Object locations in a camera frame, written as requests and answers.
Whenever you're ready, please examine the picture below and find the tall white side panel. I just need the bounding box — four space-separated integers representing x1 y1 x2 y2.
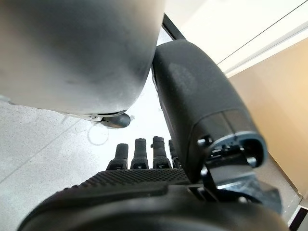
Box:
216 23 308 78

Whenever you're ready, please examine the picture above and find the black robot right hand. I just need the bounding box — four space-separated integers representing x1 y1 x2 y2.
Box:
18 39 289 231

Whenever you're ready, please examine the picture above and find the white counter cabinet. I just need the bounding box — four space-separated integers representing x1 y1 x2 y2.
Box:
162 0 308 65

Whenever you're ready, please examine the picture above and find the black robot foot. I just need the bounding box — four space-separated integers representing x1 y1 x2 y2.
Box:
92 112 131 129

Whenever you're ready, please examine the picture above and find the gray robot leg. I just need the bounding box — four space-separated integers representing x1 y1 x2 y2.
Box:
0 0 167 119

